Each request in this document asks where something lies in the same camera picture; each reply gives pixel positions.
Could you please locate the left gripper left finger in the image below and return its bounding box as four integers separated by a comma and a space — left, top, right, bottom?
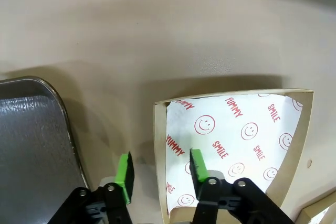
48, 152, 136, 224

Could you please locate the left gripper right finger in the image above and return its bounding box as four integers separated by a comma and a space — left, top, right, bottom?
189, 148, 295, 224

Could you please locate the brown cardboard food box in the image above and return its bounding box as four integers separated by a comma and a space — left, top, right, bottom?
301, 192, 336, 224
153, 89, 314, 224

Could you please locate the dark rectangular serving tray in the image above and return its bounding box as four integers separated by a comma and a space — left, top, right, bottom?
0, 76, 91, 224

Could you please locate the white printed paper liner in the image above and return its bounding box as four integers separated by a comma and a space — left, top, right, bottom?
165, 93, 304, 216
319, 205, 336, 223

